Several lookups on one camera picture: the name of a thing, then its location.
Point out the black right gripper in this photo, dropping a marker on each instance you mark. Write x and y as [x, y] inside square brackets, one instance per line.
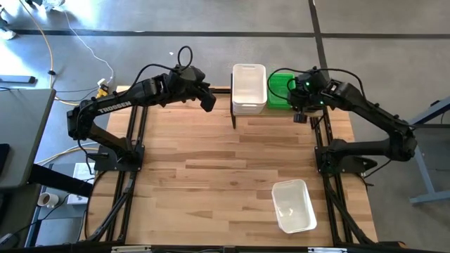
[311, 89]

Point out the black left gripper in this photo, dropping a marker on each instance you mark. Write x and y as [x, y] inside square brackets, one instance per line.
[188, 82]

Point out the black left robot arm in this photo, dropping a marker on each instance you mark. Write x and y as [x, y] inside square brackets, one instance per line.
[112, 107]

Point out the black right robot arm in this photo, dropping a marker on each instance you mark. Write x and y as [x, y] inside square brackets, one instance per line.
[369, 109]

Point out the yellow white power plug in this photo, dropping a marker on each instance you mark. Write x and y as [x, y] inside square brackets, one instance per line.
[102, 92]

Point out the white flat box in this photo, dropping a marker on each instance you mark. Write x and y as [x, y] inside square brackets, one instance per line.
[82, 174]

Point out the black desk beam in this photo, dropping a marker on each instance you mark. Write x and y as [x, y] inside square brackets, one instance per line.
[59, 181]

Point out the grey desk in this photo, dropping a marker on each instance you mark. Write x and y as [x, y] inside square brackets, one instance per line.
[24, 133]

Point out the white mug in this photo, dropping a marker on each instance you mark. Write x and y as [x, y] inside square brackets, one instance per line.
[49, 200]

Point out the black flat floor item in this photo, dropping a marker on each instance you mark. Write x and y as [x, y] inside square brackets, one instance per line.
[17, 79]

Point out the black monitor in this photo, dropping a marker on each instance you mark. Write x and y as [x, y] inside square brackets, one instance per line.
[3, 158]

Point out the black short frame bar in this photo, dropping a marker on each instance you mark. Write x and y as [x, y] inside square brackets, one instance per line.
[221, 90]

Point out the wooden shelf with black frame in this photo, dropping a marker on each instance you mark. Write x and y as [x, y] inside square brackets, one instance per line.
[233, 121]

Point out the black aluminium frame rails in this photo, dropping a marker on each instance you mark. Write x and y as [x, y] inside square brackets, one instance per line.
[130, 180]
[328, 182]

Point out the blue-grey table frame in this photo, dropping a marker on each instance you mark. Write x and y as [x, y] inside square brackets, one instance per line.
[423, 175]

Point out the black long frame bar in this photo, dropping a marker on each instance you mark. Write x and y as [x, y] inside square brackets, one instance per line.
[70, 248]

